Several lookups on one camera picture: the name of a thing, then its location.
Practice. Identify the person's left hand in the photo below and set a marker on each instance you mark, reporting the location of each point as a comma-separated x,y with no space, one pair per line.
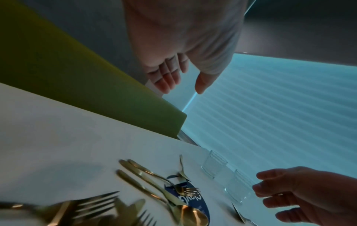
181,28

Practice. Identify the person's right hand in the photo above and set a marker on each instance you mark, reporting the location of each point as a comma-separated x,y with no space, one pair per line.
312,194

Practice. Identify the pale window blind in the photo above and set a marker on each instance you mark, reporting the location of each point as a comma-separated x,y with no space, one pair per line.
279,110

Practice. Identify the round purple sticker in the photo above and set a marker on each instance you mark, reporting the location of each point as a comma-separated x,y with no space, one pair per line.
205,207

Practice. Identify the green upholstered bench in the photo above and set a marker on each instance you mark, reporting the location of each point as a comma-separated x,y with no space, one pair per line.
55,66

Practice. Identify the white table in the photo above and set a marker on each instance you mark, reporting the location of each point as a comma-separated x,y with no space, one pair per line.
55,132

